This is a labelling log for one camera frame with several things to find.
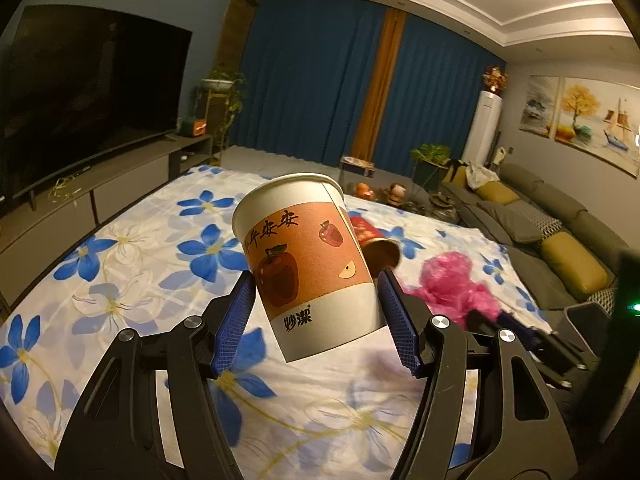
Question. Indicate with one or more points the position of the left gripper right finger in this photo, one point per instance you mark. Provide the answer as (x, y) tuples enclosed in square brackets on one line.
[(518, 430)]

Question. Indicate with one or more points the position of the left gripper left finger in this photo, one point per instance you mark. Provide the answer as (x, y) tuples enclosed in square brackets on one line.
[(114, 431)]

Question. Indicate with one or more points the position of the pink plastic bag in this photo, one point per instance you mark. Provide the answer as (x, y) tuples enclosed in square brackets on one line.
[(445, 286)]

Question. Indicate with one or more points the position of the red gold paper cup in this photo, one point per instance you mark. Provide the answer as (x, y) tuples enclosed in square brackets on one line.
[(379, 252)]

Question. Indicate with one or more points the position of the apple print paper cup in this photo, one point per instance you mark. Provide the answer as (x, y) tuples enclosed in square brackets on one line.
[(314, 283)]

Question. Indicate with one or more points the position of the dark grey trash bin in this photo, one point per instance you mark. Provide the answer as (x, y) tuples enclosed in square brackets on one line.
[(584, 325)]

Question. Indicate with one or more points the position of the patterned black white cushion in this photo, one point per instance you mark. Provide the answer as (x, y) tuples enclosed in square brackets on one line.
[(605, 298)]

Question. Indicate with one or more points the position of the mustard cushion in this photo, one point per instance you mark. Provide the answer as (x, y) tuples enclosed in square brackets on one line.
[(581, 273), (497, 192)]

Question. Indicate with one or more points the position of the grey sectional sofa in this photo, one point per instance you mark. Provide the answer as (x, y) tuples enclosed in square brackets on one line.
[(545, 286)]

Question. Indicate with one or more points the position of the grey cushion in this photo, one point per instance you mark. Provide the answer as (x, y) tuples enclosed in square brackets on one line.
[(519, 229)]

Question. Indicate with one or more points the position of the far patterned cushion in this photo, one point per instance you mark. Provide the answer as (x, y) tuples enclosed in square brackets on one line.
[(547, 225)]

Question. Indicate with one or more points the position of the floral blue white tablecloth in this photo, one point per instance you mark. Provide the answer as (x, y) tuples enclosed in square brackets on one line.
[(343, 414)]

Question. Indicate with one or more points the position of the far mustard cushion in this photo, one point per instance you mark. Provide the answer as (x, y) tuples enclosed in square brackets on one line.
[(497, 192)]

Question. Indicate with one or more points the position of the dark coffee table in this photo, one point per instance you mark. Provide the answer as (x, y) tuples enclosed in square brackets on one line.
[(360, 179)]

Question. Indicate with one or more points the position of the tv cabinet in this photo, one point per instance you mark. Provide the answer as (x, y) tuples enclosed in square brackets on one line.
[(36, 235)]

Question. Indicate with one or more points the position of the white standing air conditioner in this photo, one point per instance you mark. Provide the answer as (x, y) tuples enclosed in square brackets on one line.
[(483, 128)]

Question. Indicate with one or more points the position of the potted green plant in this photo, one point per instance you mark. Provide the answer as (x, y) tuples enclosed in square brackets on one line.
[(430, 165)]

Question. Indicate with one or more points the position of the left small painting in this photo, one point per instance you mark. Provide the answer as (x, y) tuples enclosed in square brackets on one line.
[(539, 108)]

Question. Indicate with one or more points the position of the tree and ship painting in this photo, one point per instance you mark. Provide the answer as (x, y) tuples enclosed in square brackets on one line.
[(601, 118)]

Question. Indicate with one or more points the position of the flower decoration on conditioner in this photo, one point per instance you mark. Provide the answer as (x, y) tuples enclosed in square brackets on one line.
[(494, 80)]

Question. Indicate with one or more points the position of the orange curtain strip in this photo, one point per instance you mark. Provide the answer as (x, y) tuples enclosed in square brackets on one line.
[(373, 109)]

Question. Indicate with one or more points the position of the plant on stand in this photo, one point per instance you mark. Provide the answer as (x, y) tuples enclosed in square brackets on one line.
[(219, 100)]

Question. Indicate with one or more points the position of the black television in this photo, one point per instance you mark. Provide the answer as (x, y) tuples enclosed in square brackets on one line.
[(82, 82)]

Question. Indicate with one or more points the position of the blue curtains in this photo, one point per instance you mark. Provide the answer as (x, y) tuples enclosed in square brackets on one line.
[(309, 65)]

